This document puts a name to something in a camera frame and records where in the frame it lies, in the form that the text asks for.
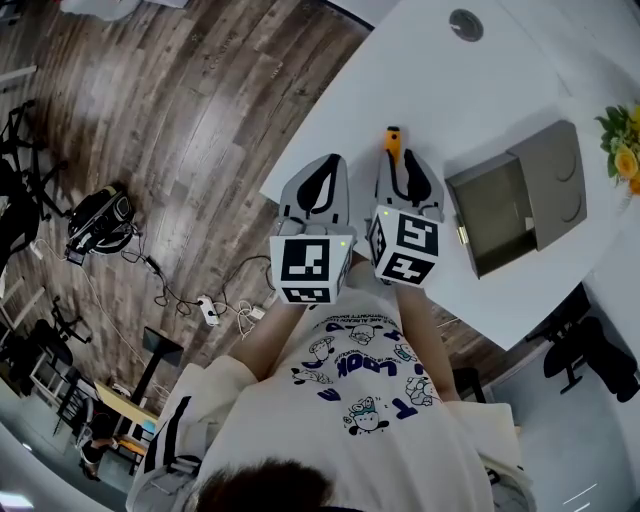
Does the round grey table grommet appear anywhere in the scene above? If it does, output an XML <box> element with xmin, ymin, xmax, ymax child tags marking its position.
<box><xmin>448</xmin><ymin>8</ymin><xmax>485</xmax><ymax>43</ymax></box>

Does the person's right forearm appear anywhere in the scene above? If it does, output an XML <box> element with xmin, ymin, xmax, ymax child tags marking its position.
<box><xmin>394</xmin><ymin>282</ymin><xmax>461</xmax><ymax>404</ymax></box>

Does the black backpack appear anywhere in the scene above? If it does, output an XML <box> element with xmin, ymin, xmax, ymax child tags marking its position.
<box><xmin>64</xmin><ymin>183</ymin><xmax>136</xmax><ymax>266</ymax></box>

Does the black cable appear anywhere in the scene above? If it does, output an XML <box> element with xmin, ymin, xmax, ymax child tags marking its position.
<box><xmin>122</xmin><ymin>249</ymin><xmax>274</xmax><ymax>316</ymax></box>

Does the black office chair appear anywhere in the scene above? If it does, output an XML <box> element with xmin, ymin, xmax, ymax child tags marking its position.
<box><xmin>524</xmin><ymin>314</ymin><xmax>640</xmax><ymax>404</ymax></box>
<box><xmin>29</xmin><ymin>297</ymin><xmax>94</xmax><ymax>371</ymax></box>
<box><xmin>0</xmin><ymin>99</ymin><xmax>69</xmax><ymax>271</ymax></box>

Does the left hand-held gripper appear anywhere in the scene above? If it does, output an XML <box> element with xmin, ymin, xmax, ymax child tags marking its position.
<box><xmin>269</xmin><ymin>154</ymin><xmax>359</xmax><ymax>306</ymax></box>

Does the white power strip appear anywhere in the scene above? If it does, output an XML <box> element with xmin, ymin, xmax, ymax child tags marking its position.
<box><xmin>197</xmin><ymin>295</ymin><xmax>221</xmax><ymax>327</ymax></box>

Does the person's left forearm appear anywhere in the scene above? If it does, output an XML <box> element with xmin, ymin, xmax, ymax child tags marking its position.
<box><xmin>232</xmin><ymin>299</ymin><xmax>314</xmax><ymax>381</ymax></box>

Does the orange handled screwdriver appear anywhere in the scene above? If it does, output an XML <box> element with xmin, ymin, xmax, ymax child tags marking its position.
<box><xmin>384</xmin><ymin>126</ymin><xmax>407</xmax><ymax>199</ymax></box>

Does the grey box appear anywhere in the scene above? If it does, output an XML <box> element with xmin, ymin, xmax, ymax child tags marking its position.
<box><xmin>443</xmin><ymin>119</ymin><xmax>589</xmax><ymax>280</ymax></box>

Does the black stand base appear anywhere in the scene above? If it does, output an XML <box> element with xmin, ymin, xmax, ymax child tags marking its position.
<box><xmin>130</xmin><ymin>325</ymin><xmax>185</xmax><ymax>406</ymax></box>

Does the yellow and white flower bouquet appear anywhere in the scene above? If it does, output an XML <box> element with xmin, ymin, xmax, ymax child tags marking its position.
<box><xmin>593</xmin><ymin>103</ymin><xmax>640</xmax><ymax>196</ymax></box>

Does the light wooden desk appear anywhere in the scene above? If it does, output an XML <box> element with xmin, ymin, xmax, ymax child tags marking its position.
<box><xmin>93</xmin><ymin>382</ymin><xmax>159</xmax><ymax>446</ymax></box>

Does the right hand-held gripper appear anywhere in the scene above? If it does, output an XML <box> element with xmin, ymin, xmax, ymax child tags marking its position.
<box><xmin>367</xmin><ymin>149</ymin><xmax>446</xmax><ymax>287</ymax></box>

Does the white printed t-shirt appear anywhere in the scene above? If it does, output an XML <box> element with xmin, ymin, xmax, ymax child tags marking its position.
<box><xmin>124</xmin><ymin>287</ymin><xmax>536</xmax><ymax>512</ymax></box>

